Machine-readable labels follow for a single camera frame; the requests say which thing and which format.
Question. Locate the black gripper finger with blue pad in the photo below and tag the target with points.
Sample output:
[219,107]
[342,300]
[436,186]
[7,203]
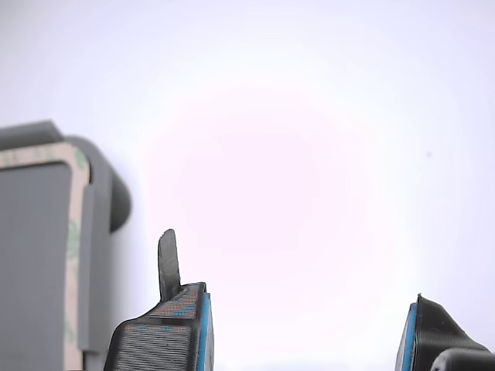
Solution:
[429,332]
[154,348]

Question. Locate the beige rectangular adhesive frame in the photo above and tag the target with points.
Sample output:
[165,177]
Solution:
[74,278]

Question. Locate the grey plastic frame holder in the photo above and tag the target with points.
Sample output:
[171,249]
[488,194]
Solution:
[35,251]

